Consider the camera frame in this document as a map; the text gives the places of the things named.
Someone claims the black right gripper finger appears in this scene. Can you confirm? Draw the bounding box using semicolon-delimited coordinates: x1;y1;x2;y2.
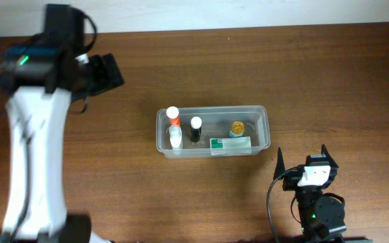
321;144;339;169
273;147;286;180

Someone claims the white green medicine box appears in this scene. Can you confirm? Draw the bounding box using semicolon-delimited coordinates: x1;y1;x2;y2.
210;137;252;157

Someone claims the small jar gold lid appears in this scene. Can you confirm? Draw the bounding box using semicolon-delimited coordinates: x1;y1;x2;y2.
230;121;245;138

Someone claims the orange tablet tube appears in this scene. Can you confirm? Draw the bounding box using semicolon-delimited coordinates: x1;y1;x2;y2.
166;106;181;127

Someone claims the dark bottle white cap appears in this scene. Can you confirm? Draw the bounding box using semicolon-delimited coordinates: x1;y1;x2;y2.
190;116;202;142

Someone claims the white spray bottle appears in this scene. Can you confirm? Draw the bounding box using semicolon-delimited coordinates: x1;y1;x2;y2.
169;125;183;149

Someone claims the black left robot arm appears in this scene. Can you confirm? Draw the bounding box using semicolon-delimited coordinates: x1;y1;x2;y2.
0;4;124;243

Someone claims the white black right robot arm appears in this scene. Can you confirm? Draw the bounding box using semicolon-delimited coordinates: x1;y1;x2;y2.
265;144;372;242

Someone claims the clear plastic container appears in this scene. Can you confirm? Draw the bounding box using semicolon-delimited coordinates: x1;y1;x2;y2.
156;105;271;159

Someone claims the black right camera cable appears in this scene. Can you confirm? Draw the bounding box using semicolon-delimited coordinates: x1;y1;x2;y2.
265;167;305;243

